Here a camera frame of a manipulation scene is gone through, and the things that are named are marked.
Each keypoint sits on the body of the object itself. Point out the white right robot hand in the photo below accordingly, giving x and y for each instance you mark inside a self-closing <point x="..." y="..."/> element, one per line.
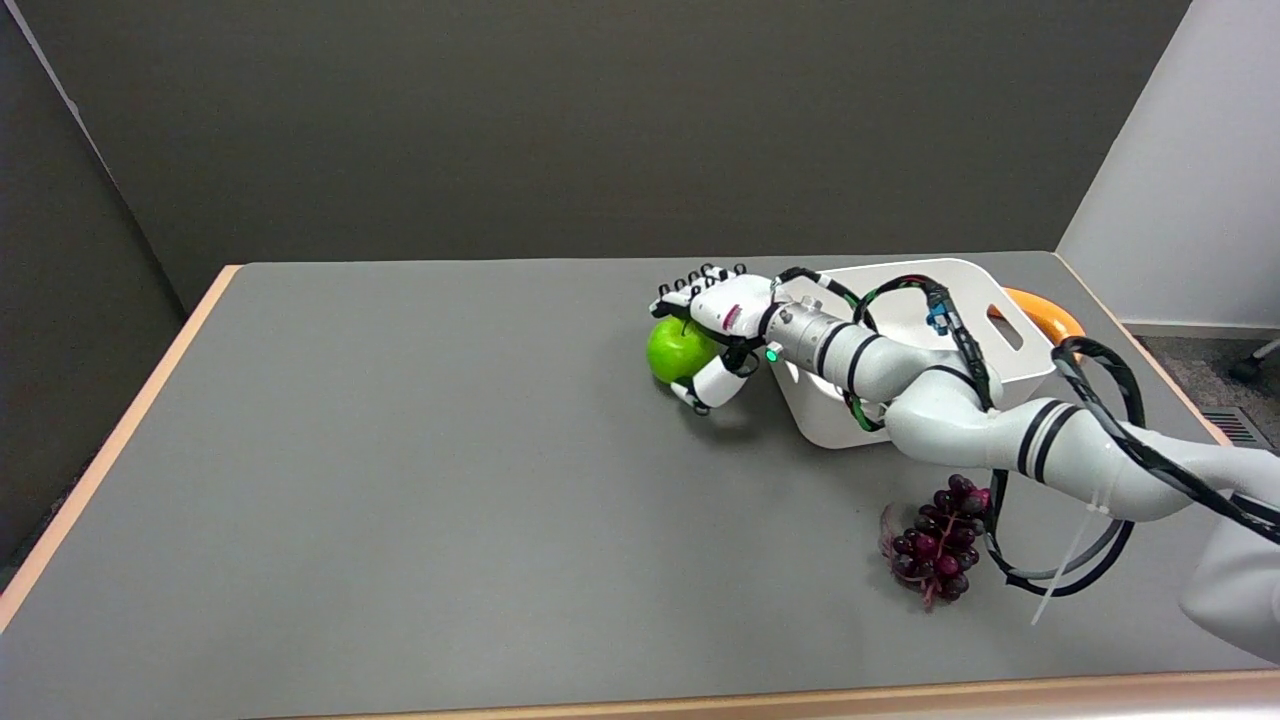
<point x="720" y="325"/>

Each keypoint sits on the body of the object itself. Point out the green apple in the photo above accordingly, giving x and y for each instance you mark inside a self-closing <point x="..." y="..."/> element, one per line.
<point x="678" y="350"/>

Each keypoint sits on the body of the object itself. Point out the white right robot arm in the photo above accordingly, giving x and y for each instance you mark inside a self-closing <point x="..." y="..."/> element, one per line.
<point x="1020" y="420"/>

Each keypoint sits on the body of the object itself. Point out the white plastic bin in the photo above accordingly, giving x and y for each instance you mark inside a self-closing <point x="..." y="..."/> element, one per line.
<point x="960" y="320"/>

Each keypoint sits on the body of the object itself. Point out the purple grape bunch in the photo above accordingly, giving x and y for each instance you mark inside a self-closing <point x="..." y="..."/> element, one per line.
<point x="940" y="545"/>

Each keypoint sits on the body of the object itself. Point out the yellow banana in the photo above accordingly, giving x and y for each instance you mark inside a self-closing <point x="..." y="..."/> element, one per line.
<point x="1045" y="312"/>

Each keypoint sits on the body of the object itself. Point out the black chair caster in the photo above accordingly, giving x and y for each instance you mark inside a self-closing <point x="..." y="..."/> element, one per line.
<point x="1245" y="369"/>

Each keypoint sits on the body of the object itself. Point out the black floor vent grate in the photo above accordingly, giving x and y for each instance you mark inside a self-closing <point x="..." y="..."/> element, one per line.
<point x="1238" y="427"/>

